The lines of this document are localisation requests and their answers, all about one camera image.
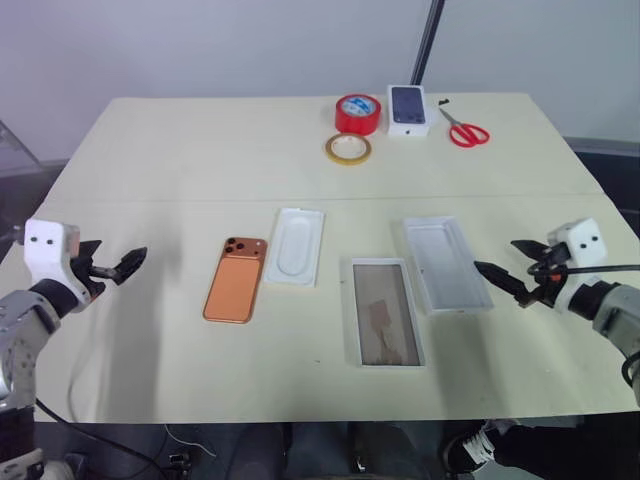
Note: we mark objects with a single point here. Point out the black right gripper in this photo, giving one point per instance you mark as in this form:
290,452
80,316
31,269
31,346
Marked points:
544,285

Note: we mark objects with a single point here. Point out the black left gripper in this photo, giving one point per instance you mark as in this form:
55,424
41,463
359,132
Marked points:
88,281

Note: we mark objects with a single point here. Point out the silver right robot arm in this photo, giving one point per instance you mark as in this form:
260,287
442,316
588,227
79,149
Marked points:
612,310

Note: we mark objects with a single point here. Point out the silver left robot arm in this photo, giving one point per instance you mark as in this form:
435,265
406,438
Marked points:
22,330

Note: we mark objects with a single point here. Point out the white box bottom with paper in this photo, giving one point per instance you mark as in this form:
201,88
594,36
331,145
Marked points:
382,312

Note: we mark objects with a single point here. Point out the white phone tray insert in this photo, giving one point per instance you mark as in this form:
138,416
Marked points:
296,247

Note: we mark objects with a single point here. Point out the white box, dark phone print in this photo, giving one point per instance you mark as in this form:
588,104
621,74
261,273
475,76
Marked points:
407,107

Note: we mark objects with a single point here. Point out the orange smartphone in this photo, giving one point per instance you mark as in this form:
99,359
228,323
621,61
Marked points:
235,282

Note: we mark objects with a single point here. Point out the black and white sneaker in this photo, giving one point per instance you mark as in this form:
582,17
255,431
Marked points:
472,447

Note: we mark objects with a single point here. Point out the yellow tape roll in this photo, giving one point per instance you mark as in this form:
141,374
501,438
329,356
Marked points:
334,154

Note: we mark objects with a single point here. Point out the red tape roll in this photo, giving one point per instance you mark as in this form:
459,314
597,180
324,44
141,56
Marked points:
357,114

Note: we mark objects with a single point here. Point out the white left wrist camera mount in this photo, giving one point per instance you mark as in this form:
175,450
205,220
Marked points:
46,250

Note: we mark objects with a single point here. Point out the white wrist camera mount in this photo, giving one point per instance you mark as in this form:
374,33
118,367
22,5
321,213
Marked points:
46,250
582,240

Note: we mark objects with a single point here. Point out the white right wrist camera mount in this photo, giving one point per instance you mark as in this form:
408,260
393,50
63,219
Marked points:
582,240

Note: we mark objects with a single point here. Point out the black aluminium profile post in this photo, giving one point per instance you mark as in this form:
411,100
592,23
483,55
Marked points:
427,40

